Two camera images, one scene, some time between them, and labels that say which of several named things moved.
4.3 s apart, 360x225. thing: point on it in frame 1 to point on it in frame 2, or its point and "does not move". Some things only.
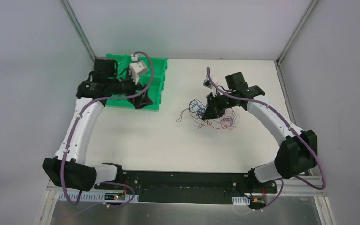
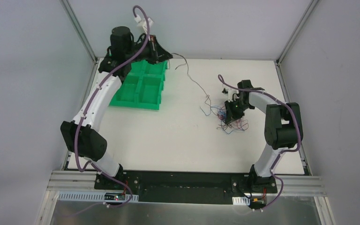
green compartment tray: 152,81 does not move
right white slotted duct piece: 240,200 does not move
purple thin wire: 227,121 to 236,120
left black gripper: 137,94 to 154,49
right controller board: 258,202 does not move
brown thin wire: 193,105 to 190,77
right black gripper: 216,103 to 232,109
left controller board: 114,196 does not move
